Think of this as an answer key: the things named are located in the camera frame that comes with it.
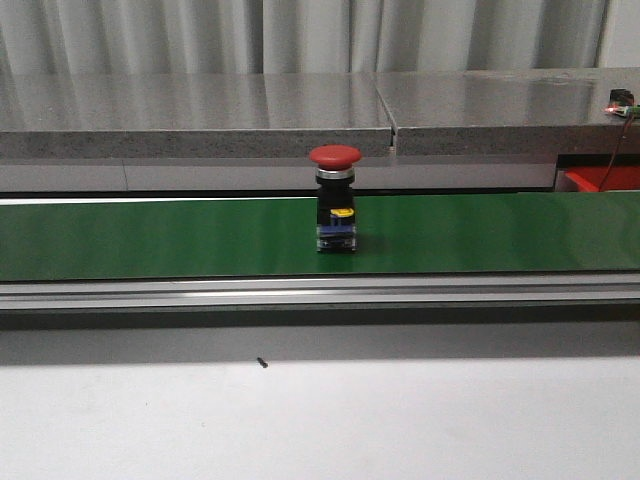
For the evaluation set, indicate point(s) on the grey stone counter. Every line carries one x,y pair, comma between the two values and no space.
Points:
238,133

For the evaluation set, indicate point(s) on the green conveyor belt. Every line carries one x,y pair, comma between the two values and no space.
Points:
518,232

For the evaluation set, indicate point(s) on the red plastic tray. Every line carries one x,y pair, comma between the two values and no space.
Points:
598,179

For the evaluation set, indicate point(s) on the small green circuit board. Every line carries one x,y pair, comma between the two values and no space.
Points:
622,103

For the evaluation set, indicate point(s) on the white curtain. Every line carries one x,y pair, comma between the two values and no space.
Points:
134,37

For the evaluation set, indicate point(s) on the aluminium conveyor frame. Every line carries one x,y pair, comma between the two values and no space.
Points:
319,300

